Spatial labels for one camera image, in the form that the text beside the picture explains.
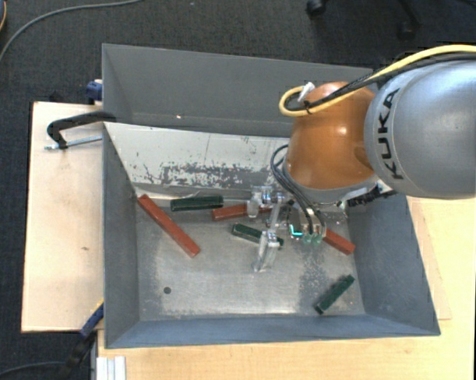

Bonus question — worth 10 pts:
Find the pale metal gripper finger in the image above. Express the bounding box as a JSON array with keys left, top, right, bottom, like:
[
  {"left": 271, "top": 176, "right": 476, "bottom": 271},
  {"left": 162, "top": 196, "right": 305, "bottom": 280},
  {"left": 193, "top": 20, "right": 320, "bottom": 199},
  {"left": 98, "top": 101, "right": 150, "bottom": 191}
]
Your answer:
[
  {"left": 245, "top": 185, "right": 285, "bottom": 220},
  {"left": 252, "top": 229, "right": 282, "bottom": 274}
]

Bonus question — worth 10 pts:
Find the dark green flat block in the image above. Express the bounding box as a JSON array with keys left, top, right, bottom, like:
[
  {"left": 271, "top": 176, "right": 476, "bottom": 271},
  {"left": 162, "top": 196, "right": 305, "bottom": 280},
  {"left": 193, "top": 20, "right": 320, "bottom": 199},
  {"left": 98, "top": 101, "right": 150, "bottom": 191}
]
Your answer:
[
  {"left": 231, "top": 222, "right": 285, "bottom": 249},
  {"left": 169, "top": 193, "right": 225, "bottom": 214},
  {"left": 312, "top": 272, "right": 357, "bottom": 317}
]

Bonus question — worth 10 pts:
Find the grey metal bin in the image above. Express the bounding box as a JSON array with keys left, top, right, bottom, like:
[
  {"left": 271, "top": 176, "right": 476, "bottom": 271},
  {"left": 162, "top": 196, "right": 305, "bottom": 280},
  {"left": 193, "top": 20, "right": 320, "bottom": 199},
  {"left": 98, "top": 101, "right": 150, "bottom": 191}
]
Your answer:
[{"left": 90, "top": 43, "right": 451, "bottom": 361}]

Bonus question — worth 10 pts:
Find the long red-brown flat block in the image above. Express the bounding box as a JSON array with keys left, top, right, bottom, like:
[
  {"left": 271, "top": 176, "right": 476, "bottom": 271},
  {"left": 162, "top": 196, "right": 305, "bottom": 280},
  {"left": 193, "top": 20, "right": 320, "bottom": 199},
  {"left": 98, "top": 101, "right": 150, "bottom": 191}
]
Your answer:
[{"left": 134, "top": 193, "right": 204, "bottom": 259}]

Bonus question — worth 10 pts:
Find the black cylinder on white bracket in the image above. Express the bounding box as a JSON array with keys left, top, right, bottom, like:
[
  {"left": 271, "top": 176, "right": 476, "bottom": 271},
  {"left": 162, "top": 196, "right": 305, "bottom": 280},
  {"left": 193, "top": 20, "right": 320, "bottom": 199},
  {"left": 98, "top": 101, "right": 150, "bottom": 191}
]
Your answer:
[{"left": 338, "top": 179, "right": 398, "bottom": 210}]

